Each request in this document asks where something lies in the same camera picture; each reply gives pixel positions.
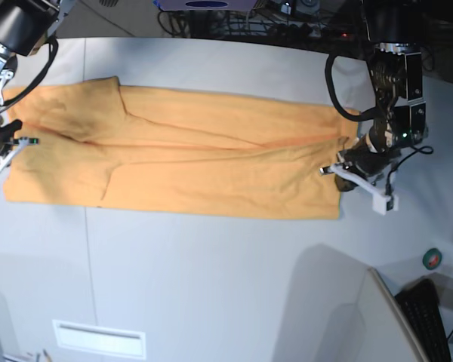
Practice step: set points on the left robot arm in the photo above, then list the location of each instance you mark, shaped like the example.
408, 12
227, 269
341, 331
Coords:
394, 29

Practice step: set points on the pencil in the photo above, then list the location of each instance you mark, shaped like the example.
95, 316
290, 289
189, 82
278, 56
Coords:
46, 356

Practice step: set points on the white rectangular tray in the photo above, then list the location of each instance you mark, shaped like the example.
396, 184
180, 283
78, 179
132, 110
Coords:
100, 340

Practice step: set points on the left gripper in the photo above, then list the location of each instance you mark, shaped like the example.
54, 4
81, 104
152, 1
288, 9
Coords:
360, 162

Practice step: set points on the black keyboard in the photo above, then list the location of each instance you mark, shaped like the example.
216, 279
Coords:
420, 305

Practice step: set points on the green tape roll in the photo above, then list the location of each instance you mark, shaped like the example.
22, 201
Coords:
432, 259

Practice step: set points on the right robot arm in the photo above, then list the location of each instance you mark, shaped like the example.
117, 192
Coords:
25, 26

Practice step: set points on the orange yellow t-shirt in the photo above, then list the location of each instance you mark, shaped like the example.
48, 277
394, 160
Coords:
104, 144

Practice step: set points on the beige board panel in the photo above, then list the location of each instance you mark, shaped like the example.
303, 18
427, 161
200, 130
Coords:
389, 334

